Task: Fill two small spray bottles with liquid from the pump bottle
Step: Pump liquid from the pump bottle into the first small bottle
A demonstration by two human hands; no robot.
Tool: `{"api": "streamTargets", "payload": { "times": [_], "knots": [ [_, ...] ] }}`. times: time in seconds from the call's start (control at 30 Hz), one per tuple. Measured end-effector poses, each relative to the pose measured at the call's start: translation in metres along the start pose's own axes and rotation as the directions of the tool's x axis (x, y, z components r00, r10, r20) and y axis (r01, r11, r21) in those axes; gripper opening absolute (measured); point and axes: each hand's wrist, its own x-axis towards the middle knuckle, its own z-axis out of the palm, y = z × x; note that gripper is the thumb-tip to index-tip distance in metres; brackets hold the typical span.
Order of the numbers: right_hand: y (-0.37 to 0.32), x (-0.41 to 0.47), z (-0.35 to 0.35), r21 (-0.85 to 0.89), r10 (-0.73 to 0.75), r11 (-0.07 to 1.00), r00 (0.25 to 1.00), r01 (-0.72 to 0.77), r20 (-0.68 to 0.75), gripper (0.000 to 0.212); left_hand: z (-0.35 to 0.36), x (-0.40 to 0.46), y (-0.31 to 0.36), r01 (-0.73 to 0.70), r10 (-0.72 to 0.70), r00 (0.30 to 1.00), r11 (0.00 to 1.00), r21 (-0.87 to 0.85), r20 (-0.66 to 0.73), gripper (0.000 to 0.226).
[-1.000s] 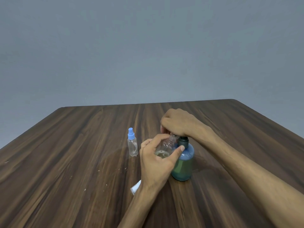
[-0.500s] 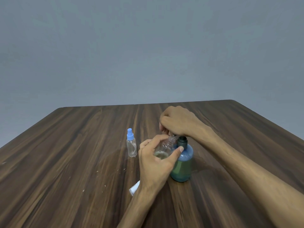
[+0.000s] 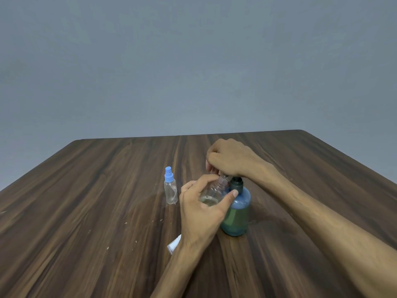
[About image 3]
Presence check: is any white spray cap with tube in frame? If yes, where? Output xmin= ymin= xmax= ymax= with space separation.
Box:
xmin=167 ymin=234 xmax=182 ymax=255

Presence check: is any blue green pump bottle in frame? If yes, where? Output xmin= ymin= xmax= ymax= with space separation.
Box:
xmin=219 ymin=176 xmax=252 ymax=237

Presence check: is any person's right forearm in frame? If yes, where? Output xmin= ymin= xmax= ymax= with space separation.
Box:
xmin=249 ymin=167 xmax=397 ymax=298

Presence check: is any clear small bottle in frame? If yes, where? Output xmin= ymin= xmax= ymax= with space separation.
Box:
xmin=198 ymin=174 xmax=232 ymax=207

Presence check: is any blue-capped small spray bottle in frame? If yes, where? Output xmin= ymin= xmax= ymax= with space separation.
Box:
xmin=164 ymin=166 xmax=179 ymax=205

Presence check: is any person's right hand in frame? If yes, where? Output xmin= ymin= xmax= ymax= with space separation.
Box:
xmin=205 ymin=138 xmax=277 ymax=185

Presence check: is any person's left hand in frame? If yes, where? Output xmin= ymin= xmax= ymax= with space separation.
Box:
xmin=178 ymin=173 xmax=239 ymax=254

